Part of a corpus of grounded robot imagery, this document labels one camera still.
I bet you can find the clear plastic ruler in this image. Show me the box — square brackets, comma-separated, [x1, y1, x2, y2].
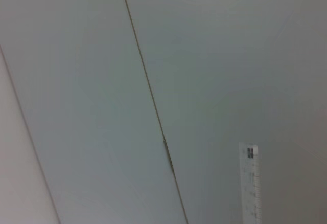
[239, 142, 263, 224]

